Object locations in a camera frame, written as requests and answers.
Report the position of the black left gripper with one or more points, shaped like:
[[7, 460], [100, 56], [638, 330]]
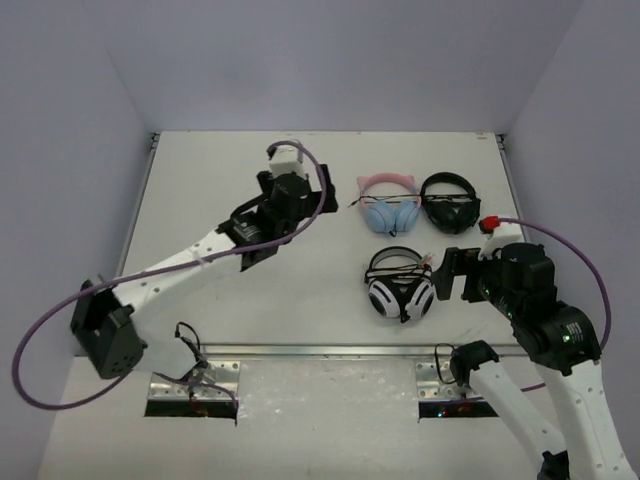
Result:
[[324, 187]]

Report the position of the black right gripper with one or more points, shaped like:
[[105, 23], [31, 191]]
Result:
[[458, 262]]

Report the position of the white black headphones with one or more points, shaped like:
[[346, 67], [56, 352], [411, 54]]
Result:
[[399, 283]]

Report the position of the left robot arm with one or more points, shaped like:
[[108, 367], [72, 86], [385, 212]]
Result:
[[122, 325]]

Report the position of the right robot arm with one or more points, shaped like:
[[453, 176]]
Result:
[[518, 280]]

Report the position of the pink blue cat headphones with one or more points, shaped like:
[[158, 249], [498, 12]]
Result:
[[394, 214]]

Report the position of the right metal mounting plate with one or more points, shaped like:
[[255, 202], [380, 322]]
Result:
[[435, 383]]

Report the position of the metal mounting plate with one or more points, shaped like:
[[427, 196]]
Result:
[[216, 382], [435, 383]]

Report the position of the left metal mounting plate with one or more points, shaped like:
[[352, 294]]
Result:
[[216, 382]]

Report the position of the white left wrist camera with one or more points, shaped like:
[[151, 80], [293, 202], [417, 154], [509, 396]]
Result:
[[286, 159]]

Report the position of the aluminium table edge rail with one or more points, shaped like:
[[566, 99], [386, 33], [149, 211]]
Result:
[[320, 350]]

